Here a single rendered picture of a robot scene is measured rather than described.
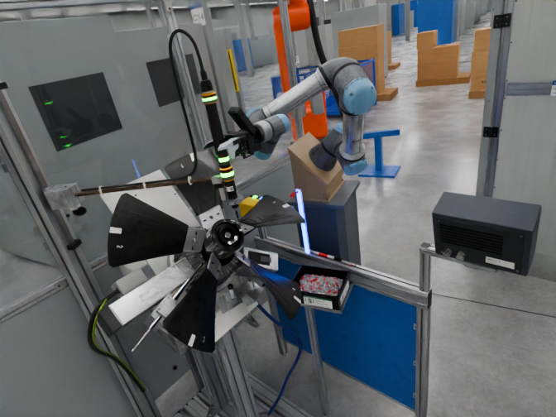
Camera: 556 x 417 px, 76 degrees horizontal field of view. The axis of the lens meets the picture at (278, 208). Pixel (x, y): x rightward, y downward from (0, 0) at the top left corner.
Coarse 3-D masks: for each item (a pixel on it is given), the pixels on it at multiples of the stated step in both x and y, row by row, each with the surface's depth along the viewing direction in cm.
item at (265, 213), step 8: (264, 200) 147; (272, 200) 147; (280, 200) 147; (256, 208) 141; (264, 208) 141; (272, 208) 141; (280, 208) 142; (288, 208) 143; (248, 216) 136; (256, 216) 135; (264, 216) 135; (272, 216) 136; (280, 216) 137; (288, 216) 138; (296, 216) 140; (248, 224) 130; (256, 224) 129; (264, 224) 130; (272, 224) 131
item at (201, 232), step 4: (188, 228) 116; (192, 228) 116; (196, 228) 117; (200, 228) 118; (188, 232) 117; (192, 232) 117; (200, 232) 118; (204, 232) 119; (188, 236) 117; (192, 236) 118; (196, 236) 118; (200, 236) 119; (204, 236) 120; (188, 240) 118; (196, 240) 119; (200, 240) 120; (188, 244) 118; (192, 244) 119; (196, 244) 120; (200, 244) 120; (184, 248) 118; (188, 248) 119; (196, 248) 120; (200, 248) 121
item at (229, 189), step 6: (204, 72) 105; (204, 78) 106; (204, 84) 106; (210, 84) 106; (204, 90) 106; (210, 90) 107; (228, 186) 120; (234, 186) 121; (228, 192) 121; (234, 192) 121; (228, 198) 123; (234, 198) 122
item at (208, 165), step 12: (204, 156) 131; (168, 168) 131; (192, 168) 130; (204, 168) 130; (216, 168) 130; (192, 192) 128; (204, 192) 127; (216, 192) 126; (192, 204) 128; (204, 204) 126; (216, 204) 125
